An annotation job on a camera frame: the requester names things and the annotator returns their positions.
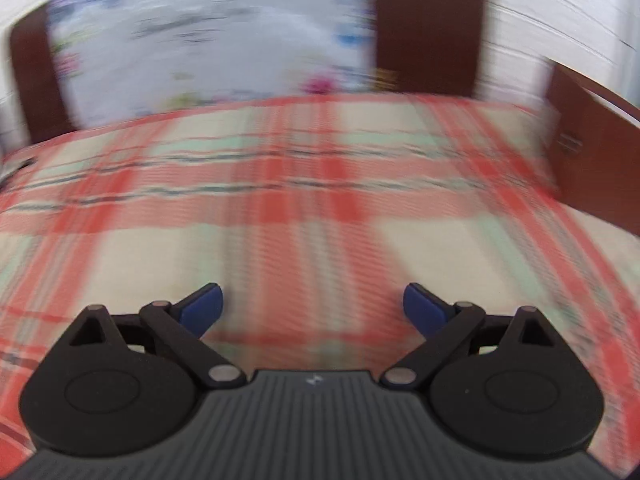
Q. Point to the red plaid blanket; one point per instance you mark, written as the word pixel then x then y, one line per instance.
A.
pixel 300 210

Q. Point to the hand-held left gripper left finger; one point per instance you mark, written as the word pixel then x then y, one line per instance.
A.
pixel 202 310

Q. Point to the brown wooden headboard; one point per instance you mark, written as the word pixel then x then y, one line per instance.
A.
pixel 425 25

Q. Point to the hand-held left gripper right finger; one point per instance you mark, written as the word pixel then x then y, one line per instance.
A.
pixel 422 310

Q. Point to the floral pillow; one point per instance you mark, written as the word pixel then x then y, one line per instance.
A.
pixel 200 35

